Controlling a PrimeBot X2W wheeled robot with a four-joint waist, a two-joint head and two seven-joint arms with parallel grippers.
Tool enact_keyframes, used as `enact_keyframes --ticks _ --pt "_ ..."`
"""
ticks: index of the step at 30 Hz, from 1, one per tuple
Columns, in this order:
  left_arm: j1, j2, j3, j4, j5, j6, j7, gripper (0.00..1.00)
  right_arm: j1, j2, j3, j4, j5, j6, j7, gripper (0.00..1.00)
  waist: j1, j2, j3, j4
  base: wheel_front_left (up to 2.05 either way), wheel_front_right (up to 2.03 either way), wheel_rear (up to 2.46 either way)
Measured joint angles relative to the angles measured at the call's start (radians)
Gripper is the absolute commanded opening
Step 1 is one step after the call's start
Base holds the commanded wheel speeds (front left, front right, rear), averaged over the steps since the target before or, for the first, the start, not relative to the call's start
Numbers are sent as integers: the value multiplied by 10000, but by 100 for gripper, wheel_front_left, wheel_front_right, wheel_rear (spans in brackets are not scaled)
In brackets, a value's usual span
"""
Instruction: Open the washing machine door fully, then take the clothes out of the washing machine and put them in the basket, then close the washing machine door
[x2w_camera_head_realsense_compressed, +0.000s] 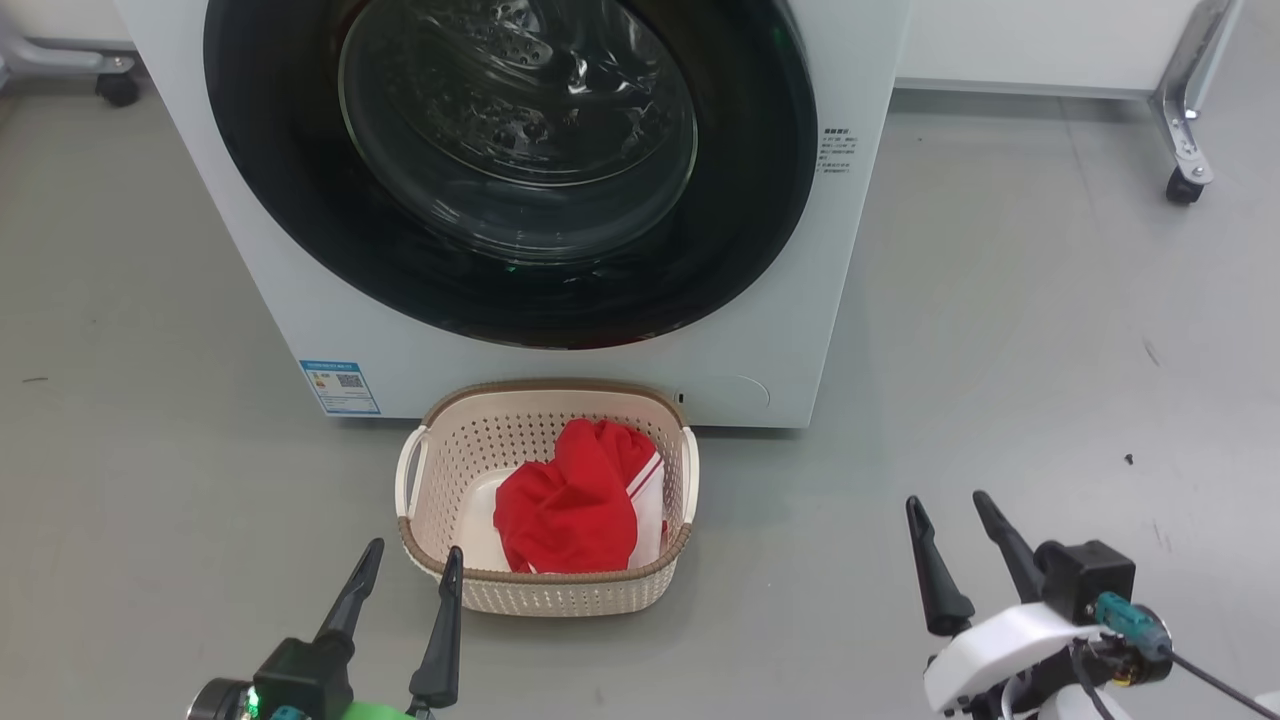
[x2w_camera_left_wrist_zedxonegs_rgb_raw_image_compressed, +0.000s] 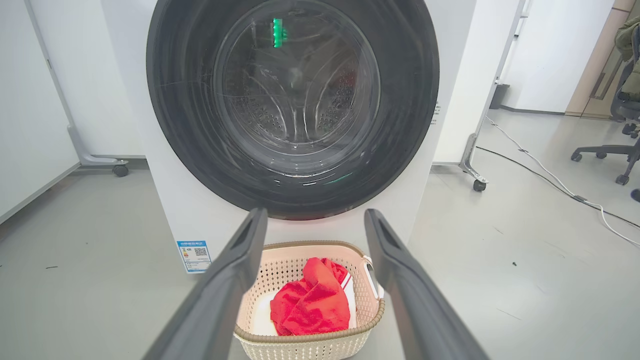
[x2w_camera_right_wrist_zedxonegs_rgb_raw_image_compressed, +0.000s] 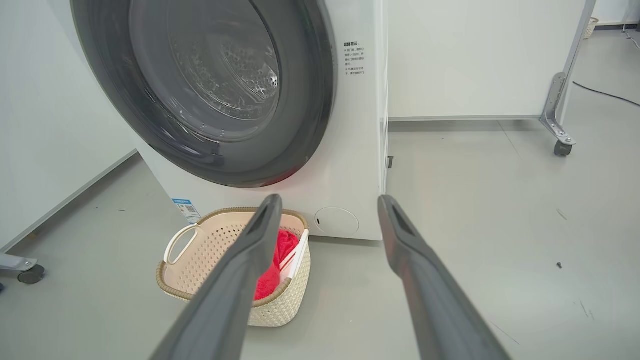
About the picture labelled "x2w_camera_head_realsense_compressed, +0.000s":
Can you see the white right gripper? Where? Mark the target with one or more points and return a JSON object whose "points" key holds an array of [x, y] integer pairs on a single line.
{"points": [[990, 650]]}

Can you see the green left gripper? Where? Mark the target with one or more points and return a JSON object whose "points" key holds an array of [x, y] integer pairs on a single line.
{"points": [[380, 713]]}

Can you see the red and white garment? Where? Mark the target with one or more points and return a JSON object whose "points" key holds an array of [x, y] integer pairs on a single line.
{"points": [[570, 510]]}

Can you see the washing machine glass door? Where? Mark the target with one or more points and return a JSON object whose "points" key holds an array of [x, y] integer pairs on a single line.
{"points": [[280, 200]]}

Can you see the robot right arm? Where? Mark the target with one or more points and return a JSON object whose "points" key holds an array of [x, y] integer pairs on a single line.
{"points": [[1145, 655]]}

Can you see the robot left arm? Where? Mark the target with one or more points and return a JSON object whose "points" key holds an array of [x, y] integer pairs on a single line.
{"points": [[220, 700]]}

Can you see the cream perforated laundry basket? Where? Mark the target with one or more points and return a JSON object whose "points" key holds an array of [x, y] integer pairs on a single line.
{"points": [[450, 470]]}

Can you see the white front-load washing machine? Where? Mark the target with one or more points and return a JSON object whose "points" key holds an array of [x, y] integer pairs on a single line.
{"points": [[220, 250]]}

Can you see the blue energy label sticker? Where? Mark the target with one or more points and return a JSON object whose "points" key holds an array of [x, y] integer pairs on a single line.
{"points": [[340, 388]]}

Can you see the black caster wheel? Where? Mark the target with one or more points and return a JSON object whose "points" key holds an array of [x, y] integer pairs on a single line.
{"points": [[1184, 188], [118, 90]]}

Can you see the small printed text label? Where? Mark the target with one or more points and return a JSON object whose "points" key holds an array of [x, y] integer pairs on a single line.
{"points": [[836, 150]]}

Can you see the grey metal stand leg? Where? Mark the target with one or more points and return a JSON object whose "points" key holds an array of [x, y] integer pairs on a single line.
{"points": [[60, 58], [1185, 100]]}

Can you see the white partition panel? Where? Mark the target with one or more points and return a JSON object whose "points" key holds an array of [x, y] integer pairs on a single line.
{"points": [[1030, 45]]}

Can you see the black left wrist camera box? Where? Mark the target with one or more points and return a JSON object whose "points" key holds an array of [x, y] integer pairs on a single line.
{"points": [[300, 675]]}

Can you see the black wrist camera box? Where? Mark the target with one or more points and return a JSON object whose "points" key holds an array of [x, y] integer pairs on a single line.
{"points": [[300, 675], [1085, 575]]}

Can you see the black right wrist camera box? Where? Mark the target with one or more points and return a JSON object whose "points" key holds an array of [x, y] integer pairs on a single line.
{"points": [[1085, 575]]}

